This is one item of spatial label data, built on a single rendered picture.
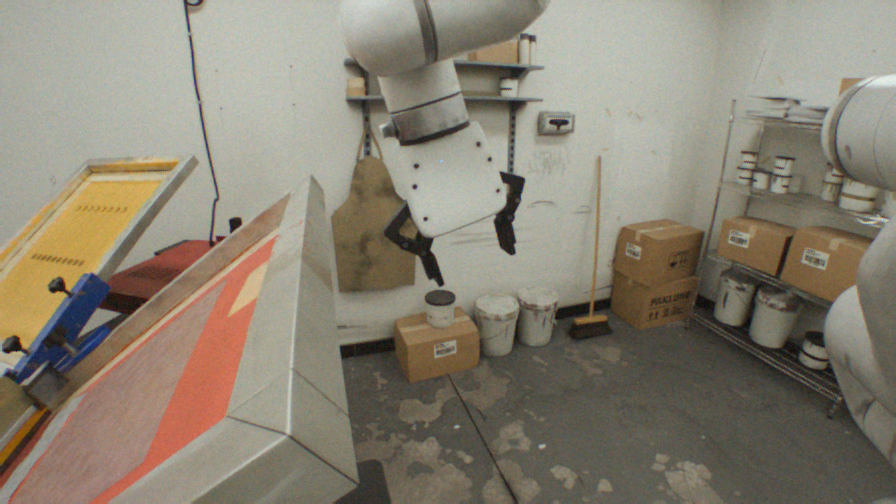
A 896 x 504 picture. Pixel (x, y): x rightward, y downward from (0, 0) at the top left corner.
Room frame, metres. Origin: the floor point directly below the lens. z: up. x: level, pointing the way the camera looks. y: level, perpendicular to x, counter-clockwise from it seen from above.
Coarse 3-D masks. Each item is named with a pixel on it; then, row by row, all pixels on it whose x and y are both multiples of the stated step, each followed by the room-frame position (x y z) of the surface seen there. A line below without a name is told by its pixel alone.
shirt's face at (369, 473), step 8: (360, 464) 0.57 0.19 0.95; (368, 464) 0.57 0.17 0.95; (376, 464) 0.57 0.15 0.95; (360, 472) 0.55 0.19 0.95; (368, 472) 0.55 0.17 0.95; (376, 472) 0.55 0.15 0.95; (360, 480) 0.53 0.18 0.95; (368, 480) 0.53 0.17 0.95; (376, 480) 0.53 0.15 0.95; (360, 488) 0.51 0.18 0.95; (368, 488) 0.51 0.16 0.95; (376, 488) 0.51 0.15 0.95; (384, 488) 0.51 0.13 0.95; (344, 496) 0.49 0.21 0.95; (352, 496) 0.49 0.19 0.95; (360, 496) 0.49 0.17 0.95; (368, 496) 0.49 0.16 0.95; (376, 496) 0.49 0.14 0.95; (384, 496) 0.49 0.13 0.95
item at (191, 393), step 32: (224, 320) 0.33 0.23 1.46; (192, 352) 0.30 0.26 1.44; (224, 352) 0.26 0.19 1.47; (160, 384) 0.27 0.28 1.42; (192, 384) 0.23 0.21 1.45; (224, 384) 0.21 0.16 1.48; (128, 416) 0.24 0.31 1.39; (160, 416) 0.21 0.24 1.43; (192, 416) 0.19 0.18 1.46; (224, 416) 0.17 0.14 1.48; (64, 448) 0.25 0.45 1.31; (96, 448) 0.21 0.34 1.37; (128, 448) 0.19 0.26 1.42; (160, 448) 0.17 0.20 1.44; (32, 480) 0.22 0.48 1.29; (64, 480) 0.19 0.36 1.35; (96, 480) 0.17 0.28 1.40; (128, 480) 0.15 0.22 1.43
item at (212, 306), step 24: (240, 264) 0.51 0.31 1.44; (216, 288) 0.47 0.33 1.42; (240, 288) 0.40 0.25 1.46; (192, 312) 0.43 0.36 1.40; (216, 312) 0.37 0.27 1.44; (168, 336) 0.40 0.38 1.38; (192, 336) 0.34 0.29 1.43; (120, 360) 0.44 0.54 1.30; (144, 360) 0.37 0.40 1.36; (168, 360) 0.31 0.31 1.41; (96, 384) 0.41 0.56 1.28; (120, 384) 0.34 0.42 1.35; (96, 408) 0.31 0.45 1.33; (72, 432) 0.28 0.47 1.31; (24, 456) 0.31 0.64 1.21; (48, 456) 0.26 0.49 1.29; (0, 480) 0.27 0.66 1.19
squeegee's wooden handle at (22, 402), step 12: (0, 384) 0.37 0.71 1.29; (12, 384) 0.38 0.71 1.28; (0, 396) 0.35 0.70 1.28; (12, 396) 0.36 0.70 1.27; (24, 396) 0.38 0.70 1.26; (0, 408) 0.34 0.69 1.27; (12, 408) 0.35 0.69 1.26; (24, 408) 0.36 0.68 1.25; (0, 420) 0.32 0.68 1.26; (12, 420) 0.34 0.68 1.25; (0, 432) 0.31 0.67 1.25
